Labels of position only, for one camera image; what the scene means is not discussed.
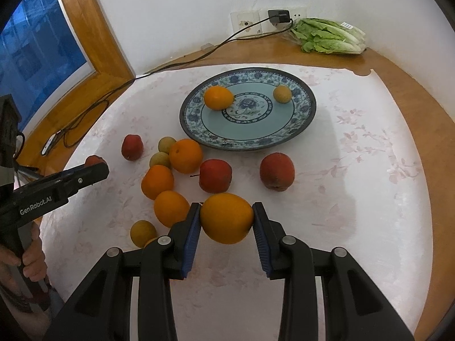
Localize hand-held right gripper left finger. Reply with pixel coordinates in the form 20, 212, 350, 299
43, 202, 203, 341

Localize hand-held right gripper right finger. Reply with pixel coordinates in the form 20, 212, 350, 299
252, 202, 416, 341

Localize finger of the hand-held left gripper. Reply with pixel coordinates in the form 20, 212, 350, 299
53, 163, 89, 180
67, 162, 110, 200

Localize blue floral ceramic plate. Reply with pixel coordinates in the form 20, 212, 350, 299
179, 67, 317, 151

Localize person's left hand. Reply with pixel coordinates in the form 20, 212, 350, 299
0, 229, 48, 283

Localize white power adapter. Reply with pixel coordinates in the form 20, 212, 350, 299
41, 133, 63, 156

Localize small yellow-brown round fruit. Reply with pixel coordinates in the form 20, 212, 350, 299
130, 220, 157, 247
149, 151, 172, 170
273, 85, 293, 104
158, 136, 176, 154

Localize white floral tablecloth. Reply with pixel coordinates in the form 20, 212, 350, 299
39, 63, 429, 341

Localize window glass pane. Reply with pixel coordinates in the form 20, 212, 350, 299
0, 0, 96, 134

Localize bagged green lettuce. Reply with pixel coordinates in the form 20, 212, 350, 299
289, 18, 367, 55

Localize black plug-in charger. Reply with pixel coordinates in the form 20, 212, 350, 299
267, 9, 294, 25

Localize wooden window frame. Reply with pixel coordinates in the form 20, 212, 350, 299
16, 0, 137, 139

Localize black power cable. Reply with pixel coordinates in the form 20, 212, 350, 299
63, 18, 295, 149

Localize white wall socket round port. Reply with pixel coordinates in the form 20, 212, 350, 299
230, 11, 261, 38

